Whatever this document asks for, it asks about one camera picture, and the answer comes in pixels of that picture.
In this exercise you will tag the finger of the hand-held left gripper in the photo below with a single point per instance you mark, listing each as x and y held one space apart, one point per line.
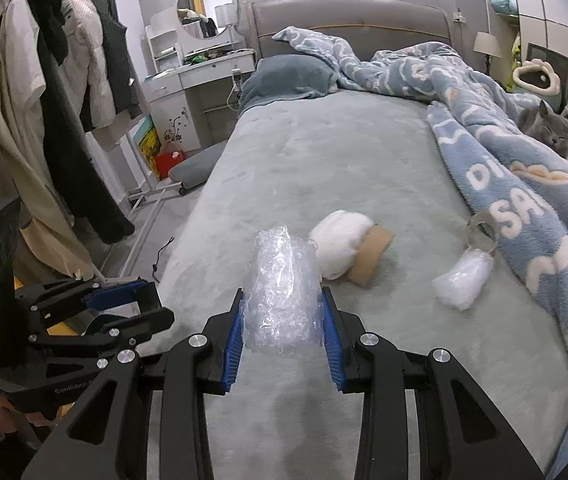
131 327
113 294

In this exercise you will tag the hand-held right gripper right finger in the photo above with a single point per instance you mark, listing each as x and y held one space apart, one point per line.
331 352

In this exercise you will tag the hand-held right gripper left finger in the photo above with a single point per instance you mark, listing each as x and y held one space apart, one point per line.
231 352

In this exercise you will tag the bubble wrap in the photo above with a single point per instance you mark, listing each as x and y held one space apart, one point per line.
281 290

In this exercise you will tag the cardboard tube with white wad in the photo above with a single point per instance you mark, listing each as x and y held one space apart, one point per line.
339 245

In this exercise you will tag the small white plastic bag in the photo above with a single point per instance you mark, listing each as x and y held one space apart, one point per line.
459 280

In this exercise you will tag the clear tape roll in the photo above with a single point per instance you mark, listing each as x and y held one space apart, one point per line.
484 246

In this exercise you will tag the white clothes rack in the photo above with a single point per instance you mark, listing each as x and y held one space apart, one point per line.
151 217

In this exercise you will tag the black long garment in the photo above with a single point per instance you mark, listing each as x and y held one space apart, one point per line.
78 170

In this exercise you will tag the red box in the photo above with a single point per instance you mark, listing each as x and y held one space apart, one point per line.
168 165

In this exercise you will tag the colourful picture board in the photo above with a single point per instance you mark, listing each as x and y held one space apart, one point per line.
146 145

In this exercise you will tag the grey cushioned stool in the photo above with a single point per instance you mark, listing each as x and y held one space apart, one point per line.
196 165

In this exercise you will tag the grey upholstered bed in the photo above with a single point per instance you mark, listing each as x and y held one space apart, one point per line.
314 160

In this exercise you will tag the white shirt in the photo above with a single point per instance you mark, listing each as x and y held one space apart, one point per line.
23 60

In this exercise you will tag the dark grey knit vest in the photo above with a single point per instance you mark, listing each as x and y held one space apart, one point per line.
118 60

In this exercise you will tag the white puffy jacket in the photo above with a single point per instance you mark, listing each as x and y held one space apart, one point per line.
86 60

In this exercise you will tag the white vanity desk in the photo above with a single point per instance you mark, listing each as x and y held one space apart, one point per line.
198 72

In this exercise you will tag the blue printed fleece blanket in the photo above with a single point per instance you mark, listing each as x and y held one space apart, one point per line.
514 200

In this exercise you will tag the black scarf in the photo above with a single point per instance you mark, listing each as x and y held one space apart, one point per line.
48 15

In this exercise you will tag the grey-blue pillow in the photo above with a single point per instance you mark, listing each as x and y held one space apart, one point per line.
289 77

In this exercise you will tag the white vanity lamp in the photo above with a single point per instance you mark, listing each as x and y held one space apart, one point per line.
224 15

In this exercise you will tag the grey cat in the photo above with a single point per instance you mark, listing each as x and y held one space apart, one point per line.
546 125

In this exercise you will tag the white cloud-shaped cat bed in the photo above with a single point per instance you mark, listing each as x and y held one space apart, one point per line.
519 77

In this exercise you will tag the bedside table lamp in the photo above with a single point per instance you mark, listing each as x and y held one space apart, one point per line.
486 42

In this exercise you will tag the yellow-green plush toy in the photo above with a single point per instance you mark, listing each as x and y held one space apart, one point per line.
516 50

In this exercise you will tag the light blue plush toy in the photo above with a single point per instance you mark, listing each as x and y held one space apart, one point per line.
505 4

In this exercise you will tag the round wall mirror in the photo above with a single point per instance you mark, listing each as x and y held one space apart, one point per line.
203 5

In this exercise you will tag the wall socket plug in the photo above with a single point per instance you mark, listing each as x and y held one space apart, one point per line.
459 16

